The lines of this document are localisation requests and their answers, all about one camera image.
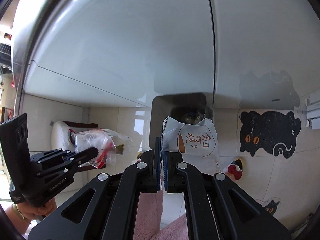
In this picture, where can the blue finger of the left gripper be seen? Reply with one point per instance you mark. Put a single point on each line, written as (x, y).
(84, 156)

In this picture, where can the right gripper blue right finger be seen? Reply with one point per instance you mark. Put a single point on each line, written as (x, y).
(165, 169)

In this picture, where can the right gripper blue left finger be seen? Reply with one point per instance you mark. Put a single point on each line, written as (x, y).
(157, 163)

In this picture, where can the white printed snack bag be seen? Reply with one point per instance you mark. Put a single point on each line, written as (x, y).
(196, 143)

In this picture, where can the clear bag red contents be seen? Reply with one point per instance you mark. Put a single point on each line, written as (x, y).
(109, 144)

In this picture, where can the left hand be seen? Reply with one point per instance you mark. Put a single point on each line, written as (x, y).
(23, 213)

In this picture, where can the red white slipper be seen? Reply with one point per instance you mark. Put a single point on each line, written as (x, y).
(234, 170)

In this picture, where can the black cat floor sticker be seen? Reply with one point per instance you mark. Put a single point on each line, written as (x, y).
(276, 133)

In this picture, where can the small black cat sticker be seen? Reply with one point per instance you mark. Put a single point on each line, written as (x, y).
(270, 205)

